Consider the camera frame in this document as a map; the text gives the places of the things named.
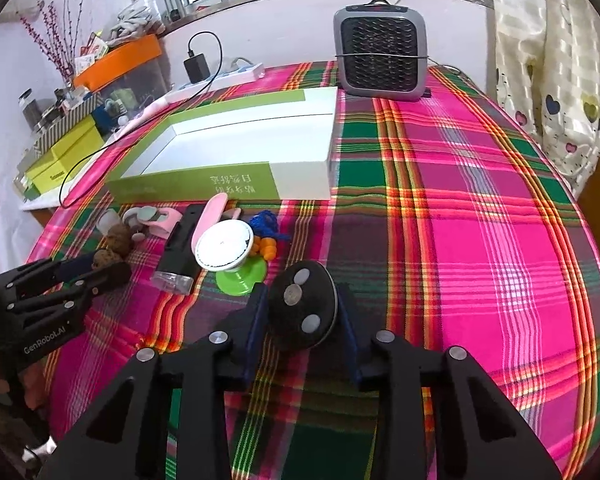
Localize orange lid storage bin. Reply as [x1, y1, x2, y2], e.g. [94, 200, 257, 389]
[73, 35, 168, 114]

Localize brown walnut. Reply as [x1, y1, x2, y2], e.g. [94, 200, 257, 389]
[106, 223, 134, 259]
[92, 248, 123, 270]

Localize glass jar black lid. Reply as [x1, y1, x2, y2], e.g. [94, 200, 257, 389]
[18, 88, 42, 130]

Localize green white cardboard box tray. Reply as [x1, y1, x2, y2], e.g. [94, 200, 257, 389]
[106, 87, 339, 204]

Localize small white massager knob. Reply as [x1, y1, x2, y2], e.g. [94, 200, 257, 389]
[122, 207, 146, 244]

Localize striped patterned box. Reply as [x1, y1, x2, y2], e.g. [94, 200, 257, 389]
[31, 93, 104, 156]

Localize black disc with silver dots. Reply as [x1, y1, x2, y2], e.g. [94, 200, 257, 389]
[268, 260, 338, 352]

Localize black charger adapter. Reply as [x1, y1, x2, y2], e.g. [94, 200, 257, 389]
[183, 50, 210, 84]

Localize heart pattern curtain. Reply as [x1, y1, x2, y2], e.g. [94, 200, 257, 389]
[493, 0, 600, 195]

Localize yellow green shoe box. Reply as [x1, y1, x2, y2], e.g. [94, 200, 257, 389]
[24, 115, 104, 194]

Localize purple flower branches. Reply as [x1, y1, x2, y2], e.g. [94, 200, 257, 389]
[17, 0, 86, 84]

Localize pink oval case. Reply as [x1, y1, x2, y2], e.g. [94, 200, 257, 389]
[190, 192, 228, 252]

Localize white green round stand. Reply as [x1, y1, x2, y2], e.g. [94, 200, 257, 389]
[194, 220, 268, 296]

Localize white power strip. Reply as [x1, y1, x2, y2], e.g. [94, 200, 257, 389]
[163, 63, 265, 104]

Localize black rectangular device clear cap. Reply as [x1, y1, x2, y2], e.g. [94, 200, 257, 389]
[150, 204, 204, 296]

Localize grey portable heater fan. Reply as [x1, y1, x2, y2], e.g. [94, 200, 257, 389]
[334, 0, 428, 102]

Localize pink device with green disc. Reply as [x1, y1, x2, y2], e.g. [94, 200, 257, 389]
[136, 206, 183, 240]

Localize black charger cable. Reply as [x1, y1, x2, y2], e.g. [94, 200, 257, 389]
[58, 29, 225, 210]

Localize clear small jar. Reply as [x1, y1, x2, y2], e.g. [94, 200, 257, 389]
[96, 208, 121, 236]

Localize blue orange carrot toy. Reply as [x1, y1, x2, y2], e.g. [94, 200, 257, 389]
[248, 210, 290, 262]

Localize plaid pink bedspread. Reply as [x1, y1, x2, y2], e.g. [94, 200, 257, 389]
[30, 68, 600, 479]

